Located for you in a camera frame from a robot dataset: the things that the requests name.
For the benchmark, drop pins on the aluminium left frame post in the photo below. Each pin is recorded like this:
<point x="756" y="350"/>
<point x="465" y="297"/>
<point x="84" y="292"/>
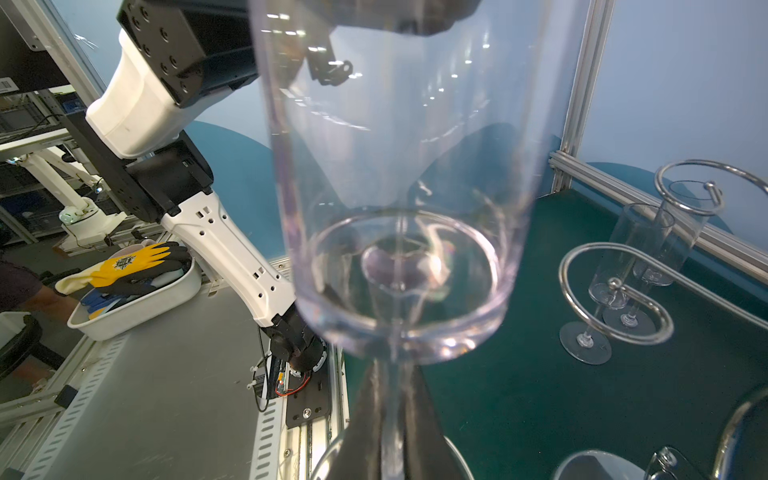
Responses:
<point x="587" y="69"/>

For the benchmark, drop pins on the chrome wine glass rack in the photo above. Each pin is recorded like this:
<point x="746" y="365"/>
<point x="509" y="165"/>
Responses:
<point x="689" y="397"/>

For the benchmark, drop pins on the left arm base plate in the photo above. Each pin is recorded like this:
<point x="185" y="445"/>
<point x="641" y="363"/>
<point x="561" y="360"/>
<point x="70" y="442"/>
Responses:
<point x="312" y="401"/>

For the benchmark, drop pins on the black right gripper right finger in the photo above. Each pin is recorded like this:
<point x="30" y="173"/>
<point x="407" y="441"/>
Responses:
<point x="427" y="453"/>

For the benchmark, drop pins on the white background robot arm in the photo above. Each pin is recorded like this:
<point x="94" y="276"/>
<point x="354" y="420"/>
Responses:
<point x="86" y="224"/>

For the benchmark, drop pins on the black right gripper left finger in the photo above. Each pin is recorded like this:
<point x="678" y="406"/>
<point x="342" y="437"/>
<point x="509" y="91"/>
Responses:
<point x="359" y="454"/>

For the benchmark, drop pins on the white plastic tray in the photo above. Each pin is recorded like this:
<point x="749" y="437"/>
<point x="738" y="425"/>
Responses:
<point x="119" y="320"/>

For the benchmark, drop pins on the yellow black work glove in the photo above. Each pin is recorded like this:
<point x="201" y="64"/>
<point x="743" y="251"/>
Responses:
<point x="129" y="274"/>

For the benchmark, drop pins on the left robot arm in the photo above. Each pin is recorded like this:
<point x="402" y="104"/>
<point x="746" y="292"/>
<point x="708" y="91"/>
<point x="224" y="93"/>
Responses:
<point x="179" y="58"/>

